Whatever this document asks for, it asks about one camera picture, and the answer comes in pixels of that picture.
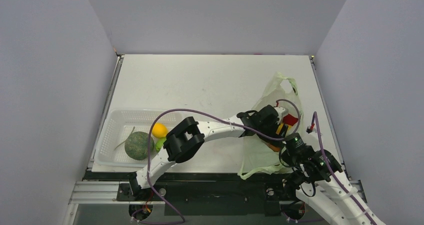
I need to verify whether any yellow fake mango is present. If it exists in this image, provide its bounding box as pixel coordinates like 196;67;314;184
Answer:
276;123;293;138

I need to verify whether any pale green plastic bag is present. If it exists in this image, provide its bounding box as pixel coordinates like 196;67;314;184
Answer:
237;72;304;180

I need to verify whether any yellow fake lemon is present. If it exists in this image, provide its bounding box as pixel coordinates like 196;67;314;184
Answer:
151;122;168;139

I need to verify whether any small green fake fruit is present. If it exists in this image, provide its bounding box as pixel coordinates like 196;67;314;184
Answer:
154;137;167;153

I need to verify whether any green fake melon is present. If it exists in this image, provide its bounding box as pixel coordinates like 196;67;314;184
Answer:
114;126;155;161

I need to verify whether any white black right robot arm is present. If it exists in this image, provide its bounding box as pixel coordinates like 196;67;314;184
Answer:
281;132;384;225

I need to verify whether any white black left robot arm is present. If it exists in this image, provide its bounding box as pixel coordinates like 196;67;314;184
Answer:
129;105;289;200

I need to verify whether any red fake apple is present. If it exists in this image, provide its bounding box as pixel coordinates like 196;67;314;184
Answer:
282;114;299;127

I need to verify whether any orange fake peach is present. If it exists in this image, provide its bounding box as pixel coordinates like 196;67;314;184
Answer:
266;143;282;152

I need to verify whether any white perforated plastic basket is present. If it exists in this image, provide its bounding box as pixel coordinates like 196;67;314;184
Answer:
94;108;164;169

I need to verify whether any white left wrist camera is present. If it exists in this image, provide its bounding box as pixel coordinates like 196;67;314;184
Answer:
274;106;289;120

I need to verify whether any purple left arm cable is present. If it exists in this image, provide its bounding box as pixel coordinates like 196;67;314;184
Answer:
130;98;302;225

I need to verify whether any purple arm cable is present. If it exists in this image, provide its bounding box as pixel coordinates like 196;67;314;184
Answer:
306;111;379;225
130;98;302;225

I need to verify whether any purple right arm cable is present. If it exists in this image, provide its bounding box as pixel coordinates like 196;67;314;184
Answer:
306;111;379;225

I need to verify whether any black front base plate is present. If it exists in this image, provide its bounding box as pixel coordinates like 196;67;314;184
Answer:
82;170;329;217

